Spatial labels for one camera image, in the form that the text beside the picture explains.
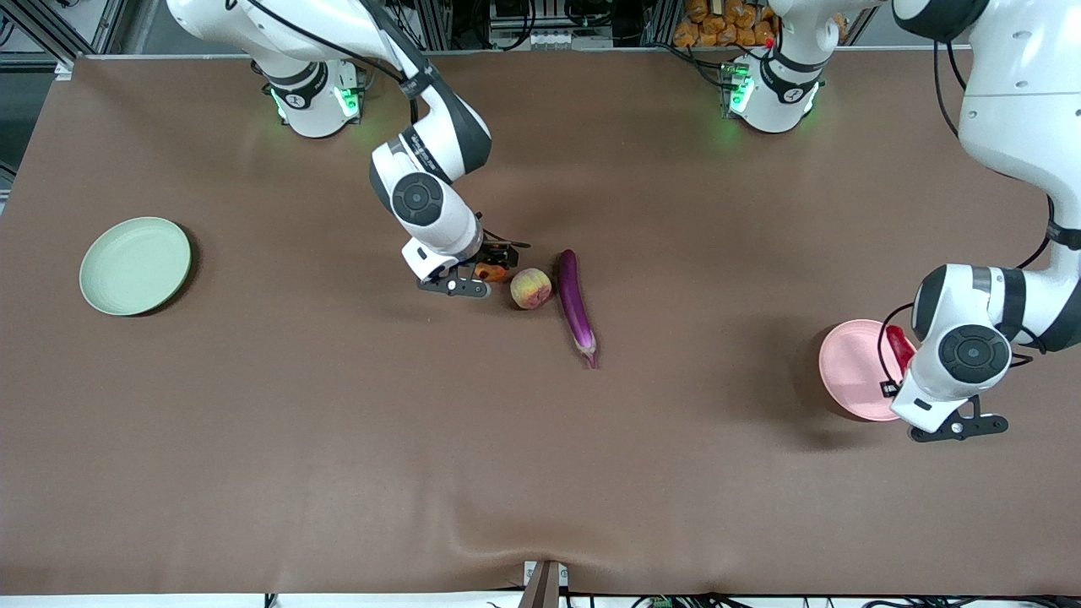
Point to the red pomegranate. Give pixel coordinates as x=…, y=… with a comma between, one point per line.
x=491, y=272

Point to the light green plate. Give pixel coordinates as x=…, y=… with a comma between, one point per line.
x=135, y=266

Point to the pile of orange items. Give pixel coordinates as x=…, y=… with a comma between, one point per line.
x=705, y=29

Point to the aluminium frame strut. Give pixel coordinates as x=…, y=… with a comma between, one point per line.
x=105, y=25

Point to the red chili pepper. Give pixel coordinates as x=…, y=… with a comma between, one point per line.
x=900, y=348

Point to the aluminium frame post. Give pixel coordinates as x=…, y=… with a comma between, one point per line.
x=446, y=21

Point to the white connector block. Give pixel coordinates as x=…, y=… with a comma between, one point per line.
x=557, y=38

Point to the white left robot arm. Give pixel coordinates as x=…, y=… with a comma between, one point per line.
x=1013, y=101

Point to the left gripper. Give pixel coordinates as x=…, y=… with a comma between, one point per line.
x=890, y=388

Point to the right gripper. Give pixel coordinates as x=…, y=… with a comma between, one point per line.
x=497, y=254

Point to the yellow pink peach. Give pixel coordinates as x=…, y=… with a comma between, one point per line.
x=530, y=288

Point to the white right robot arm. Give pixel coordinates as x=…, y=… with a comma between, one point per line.
x=296, y=21

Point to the brown table cloth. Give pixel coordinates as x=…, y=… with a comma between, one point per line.
x=540, y=464

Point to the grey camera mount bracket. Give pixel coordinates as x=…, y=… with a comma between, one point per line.
x=545, y=587

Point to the pink plate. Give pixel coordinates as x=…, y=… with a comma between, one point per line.
x=849, y=371

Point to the purple eggplant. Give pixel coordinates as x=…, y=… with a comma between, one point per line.
x=574, y=300

